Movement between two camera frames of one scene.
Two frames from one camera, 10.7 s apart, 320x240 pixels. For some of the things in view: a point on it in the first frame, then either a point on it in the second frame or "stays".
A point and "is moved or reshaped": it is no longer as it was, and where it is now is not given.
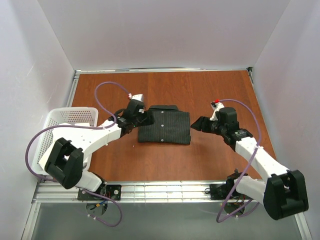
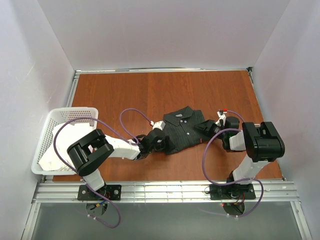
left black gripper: (146, 118) to (161, 139)
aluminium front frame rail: (169, 192) stays
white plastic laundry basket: (58, 115) stays
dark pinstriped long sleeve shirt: (171, 126) is moved or reshaped
